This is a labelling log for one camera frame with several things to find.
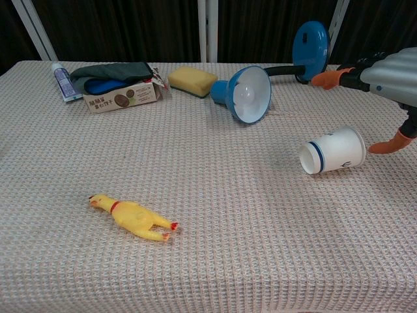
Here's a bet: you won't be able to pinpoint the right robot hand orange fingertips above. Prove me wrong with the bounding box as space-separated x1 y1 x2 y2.
311 46 417 155

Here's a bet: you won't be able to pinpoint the white paper cup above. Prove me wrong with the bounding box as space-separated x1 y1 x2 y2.
298 126 367 175

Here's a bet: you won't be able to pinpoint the blue desk lamp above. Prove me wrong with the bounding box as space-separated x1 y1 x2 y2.
210 20 332 125

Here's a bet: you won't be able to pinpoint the yellow green sponge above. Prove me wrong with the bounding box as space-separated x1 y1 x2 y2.
167 67 218 98

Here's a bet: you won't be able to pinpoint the checkered woven tablecloth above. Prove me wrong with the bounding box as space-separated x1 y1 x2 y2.
0 60 417 313

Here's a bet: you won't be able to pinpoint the dark curtain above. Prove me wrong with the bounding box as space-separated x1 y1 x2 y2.
0 0 417 76

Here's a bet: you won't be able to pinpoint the cardboard snack box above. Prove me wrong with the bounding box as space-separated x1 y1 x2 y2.
82 67 171 115

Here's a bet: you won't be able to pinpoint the dark green cloth bundle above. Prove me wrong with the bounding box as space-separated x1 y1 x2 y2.
69 61 154 97

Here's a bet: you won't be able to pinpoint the yellow rubber chicken toy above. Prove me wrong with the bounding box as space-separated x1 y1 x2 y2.
88 193 179 243

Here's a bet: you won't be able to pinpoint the white toothpaste tube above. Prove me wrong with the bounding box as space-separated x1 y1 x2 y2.
51 62 84 104

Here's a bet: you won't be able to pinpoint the white metal frame post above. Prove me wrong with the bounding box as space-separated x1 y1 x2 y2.
328 0 351 42
197 0 219 63
11 0 60 62

